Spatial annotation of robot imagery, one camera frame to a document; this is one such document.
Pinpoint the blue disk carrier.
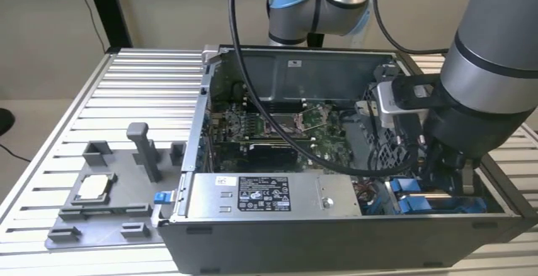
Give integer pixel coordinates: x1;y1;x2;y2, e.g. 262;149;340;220
397;195;489;216

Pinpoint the grey metal disk bay cage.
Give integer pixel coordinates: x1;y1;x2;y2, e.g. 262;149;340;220
342;80;491;216

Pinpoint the green motherboard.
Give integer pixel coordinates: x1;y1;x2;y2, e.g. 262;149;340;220
208;98;358;178

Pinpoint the black RAM slot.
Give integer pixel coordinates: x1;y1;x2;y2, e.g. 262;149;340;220
243;96;307;102
246;105;307;110
246;100;307;105
242;138;316;143
243;101;307;107
242;132;316;137
242;135;316;141

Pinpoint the CPU socket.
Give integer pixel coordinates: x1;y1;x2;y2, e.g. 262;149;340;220
262;113;306;138

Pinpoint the black graphics card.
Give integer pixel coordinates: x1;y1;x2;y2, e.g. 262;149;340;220
214;140;300;165

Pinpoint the dark grey PC case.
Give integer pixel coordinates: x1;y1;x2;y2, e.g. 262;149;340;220
158;44;538;275

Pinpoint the silver power supply unit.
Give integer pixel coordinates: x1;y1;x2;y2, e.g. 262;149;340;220
184;172;363;219

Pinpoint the blue case latch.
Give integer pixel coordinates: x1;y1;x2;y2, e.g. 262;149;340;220
154;190;174;206

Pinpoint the grey parts rack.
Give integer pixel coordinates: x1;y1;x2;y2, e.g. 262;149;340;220
44;122;188;251

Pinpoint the green RAM stick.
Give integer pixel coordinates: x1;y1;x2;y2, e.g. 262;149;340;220
79;208;130;217

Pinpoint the silver CPU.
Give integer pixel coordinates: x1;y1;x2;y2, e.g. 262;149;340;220
75;175;112;200

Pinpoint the black upright pole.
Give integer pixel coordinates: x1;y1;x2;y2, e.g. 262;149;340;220
83;0;134;49

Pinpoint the black round object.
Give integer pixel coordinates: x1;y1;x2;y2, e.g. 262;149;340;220
0;108;16;135

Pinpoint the black internal cable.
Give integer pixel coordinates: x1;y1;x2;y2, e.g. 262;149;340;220
364;99;379;170

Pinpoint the black tool cable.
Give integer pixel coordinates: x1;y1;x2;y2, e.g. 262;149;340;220
369;0;451;54
228;0;421;178

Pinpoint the red black wire bundle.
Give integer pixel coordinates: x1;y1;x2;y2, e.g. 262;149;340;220
355;183;382;203

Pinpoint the metal socket cover frame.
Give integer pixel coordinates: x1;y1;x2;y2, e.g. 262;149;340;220
300;104;335;132

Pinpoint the thin black wall cable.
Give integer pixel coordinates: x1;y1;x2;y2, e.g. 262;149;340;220
73;0;108;53

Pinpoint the thin black floor cable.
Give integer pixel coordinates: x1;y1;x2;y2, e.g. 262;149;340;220
0;143;31;163

